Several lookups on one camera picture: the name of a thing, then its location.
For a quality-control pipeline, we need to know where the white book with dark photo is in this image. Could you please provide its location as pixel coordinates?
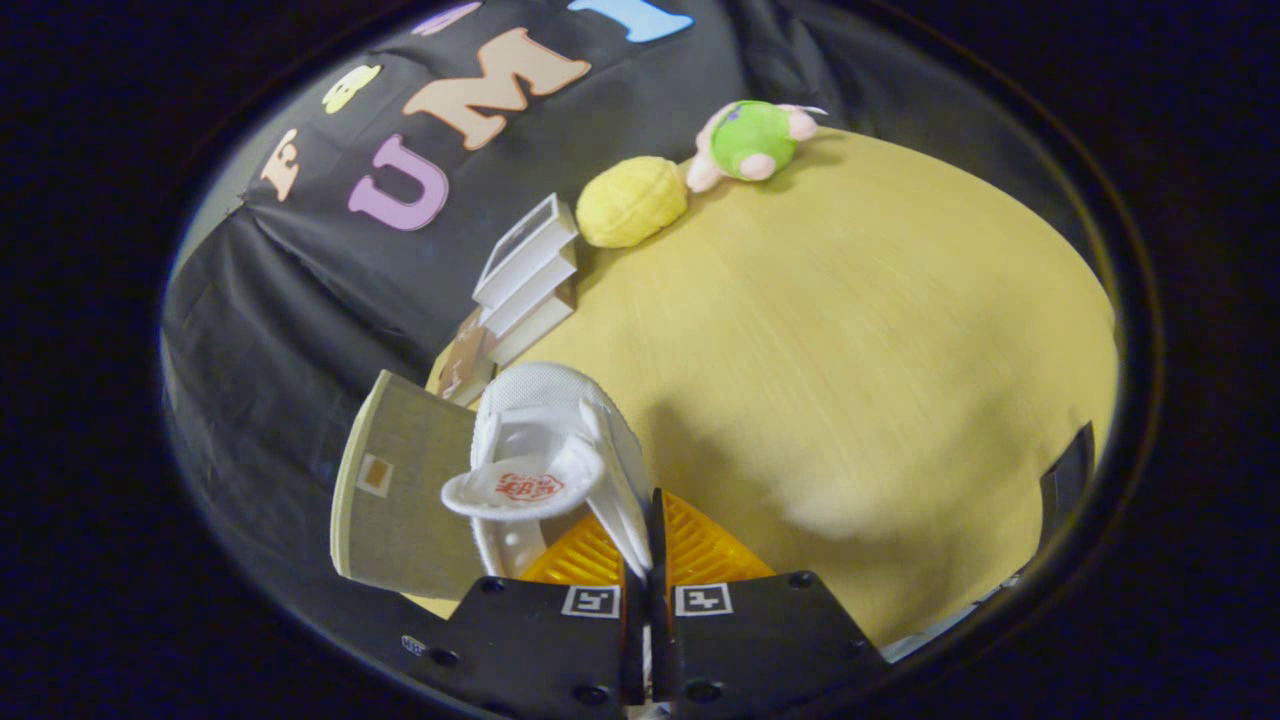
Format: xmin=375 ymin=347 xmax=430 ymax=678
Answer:
xmin=472 ymin=193 xmax=580 ymax=310

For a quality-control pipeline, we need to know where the plain white book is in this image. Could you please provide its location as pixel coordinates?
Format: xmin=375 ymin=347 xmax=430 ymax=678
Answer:
xmin=487 ymin=284 xmax=578 ymax=369
xmin=479 ymin=250 xmax=580 ymax=339

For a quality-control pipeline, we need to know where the round yellow plush cushion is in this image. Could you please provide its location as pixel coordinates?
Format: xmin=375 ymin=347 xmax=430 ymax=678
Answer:
xmin=576 ymin=155 xmax=690 ymax=249

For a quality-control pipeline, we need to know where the beige fabric storage box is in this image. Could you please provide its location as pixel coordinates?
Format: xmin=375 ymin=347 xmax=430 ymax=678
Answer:
xmin=330 ymin=370 xmax=493 ymax=601

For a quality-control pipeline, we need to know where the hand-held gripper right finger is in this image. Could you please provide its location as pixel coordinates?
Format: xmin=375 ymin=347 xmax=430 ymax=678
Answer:
xmin=648 ymin=487 xmax=892 ymax=709

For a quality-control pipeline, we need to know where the pink plush toy green shirt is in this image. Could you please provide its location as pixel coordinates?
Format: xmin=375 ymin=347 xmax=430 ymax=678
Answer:
xmin=685 ymin=100 xmax=829 ymax=195

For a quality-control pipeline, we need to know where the dark flat panel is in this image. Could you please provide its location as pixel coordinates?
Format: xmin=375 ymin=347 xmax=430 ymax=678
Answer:
xmin=1037 ymin=421 xmax=1097 ymax=547

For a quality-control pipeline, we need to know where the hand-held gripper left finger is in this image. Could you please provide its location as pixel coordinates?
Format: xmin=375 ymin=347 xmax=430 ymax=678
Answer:
xmin=425 ymin=512 xmax=649 ymax=711

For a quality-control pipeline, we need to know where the white striped canvas shoe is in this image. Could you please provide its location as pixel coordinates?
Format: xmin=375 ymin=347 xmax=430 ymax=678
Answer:
xmin=440 ymin=361 xmax=657 ymax=582

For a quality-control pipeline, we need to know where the brown book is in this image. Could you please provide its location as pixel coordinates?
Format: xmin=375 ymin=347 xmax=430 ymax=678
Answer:
xmin=436 ymin=308 xmax=498 ymax=407

